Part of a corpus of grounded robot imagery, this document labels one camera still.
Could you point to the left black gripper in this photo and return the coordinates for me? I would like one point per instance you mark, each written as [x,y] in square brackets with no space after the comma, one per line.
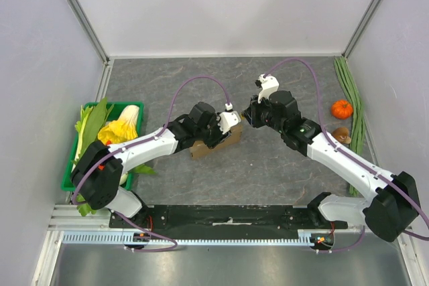
[220,137]

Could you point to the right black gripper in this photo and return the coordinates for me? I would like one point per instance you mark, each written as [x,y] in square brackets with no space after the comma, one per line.
[253,116]

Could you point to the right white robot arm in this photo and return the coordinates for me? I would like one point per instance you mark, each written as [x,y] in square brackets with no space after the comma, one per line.
[388,201]

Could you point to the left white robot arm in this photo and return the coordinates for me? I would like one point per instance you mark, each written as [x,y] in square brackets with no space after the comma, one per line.
[97,174]

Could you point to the orange toy pumpkin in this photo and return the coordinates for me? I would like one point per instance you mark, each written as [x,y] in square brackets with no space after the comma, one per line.
[342,109]

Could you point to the brown toy mushroom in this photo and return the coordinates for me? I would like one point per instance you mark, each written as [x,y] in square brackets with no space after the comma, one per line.
[341,134]

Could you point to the green long beans bundle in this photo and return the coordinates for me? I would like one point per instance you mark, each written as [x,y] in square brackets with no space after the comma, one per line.
[352,94]

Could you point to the yellow toy napa cabbage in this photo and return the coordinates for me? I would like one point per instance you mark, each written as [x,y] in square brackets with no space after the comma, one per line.
[121,130]

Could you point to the green leafy vegetable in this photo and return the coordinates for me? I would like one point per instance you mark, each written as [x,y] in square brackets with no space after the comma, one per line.
[92,119]

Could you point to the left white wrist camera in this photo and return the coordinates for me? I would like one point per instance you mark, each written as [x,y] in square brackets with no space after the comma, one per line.
[229,118]

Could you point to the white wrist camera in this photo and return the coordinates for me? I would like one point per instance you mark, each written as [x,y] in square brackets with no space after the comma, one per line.
[267,85]
[229,118]

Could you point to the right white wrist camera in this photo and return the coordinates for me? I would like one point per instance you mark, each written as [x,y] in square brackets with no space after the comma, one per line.
[267,85]

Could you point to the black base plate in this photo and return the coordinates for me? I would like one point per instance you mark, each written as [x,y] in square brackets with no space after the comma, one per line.
[230,222]

